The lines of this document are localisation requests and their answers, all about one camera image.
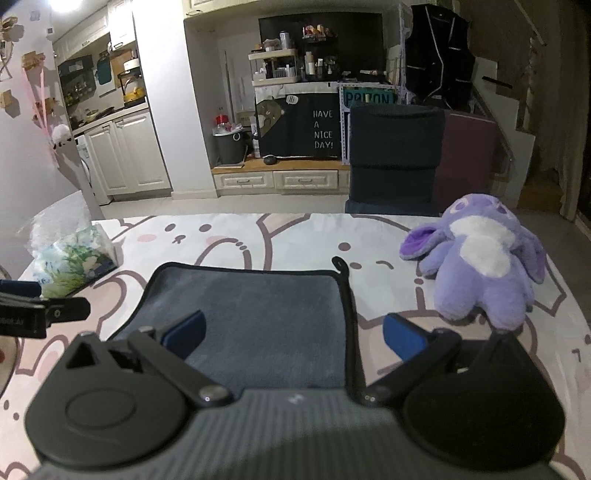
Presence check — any dark blue chair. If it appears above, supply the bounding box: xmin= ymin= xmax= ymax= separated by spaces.
xmin=345 ymin=104 xmax=446 ymax=217

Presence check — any maroon board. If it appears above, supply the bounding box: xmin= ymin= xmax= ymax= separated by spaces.
xmin=434 ymin=111 xmax=499 ymax=210

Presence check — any cream shelf organizer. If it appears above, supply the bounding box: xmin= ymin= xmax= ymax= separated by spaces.
xmin=249 ymin=49 xmax=300 ymax=87

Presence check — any purple plush toy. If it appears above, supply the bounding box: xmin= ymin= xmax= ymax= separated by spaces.
xmin=399 ymin=194 xmax=546 ymax=331

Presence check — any teal poison sign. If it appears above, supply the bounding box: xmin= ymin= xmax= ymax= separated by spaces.
xmin=342 ymin=88 xmax=397 ymax=107

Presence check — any white kitchen cabinet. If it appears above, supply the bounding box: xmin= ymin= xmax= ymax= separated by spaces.
xmin=83 ymin=105 xmax=171 ymax=197

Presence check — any cartoon bear tablecloth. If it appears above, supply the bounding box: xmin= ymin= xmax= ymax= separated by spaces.
xmin=1 ymin=214 xmax=590 ymax=479

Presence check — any dark grey trash bin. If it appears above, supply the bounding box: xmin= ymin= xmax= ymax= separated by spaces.
xmin=213 ymin=125 xmax=246 ymax=166

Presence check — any black garment bag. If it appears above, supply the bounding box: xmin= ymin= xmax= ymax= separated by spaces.
xmin=405 ymin=4 xmax=475 ymax=112

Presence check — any white drawer cabinet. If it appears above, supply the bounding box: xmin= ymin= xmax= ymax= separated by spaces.
xmin=211 ymin=158 xmax=351 ymax=196

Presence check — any beige round object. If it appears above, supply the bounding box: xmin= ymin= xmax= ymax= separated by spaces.
xmin=0 ymin=336 xmax=19 ymax=395

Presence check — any floral tissue pack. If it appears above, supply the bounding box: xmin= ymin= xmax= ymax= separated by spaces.
xmin=24 ymin=192 xmax=118 ymax=298

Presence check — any black have a nice day cloth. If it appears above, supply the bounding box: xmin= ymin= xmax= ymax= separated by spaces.
xmin=256 ymin=93 xmax=342 ymax=160

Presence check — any grey purple microfibre towel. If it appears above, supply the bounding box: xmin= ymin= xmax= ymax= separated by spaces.
xmin=111 ymin=257 xmax=365 ymax=395

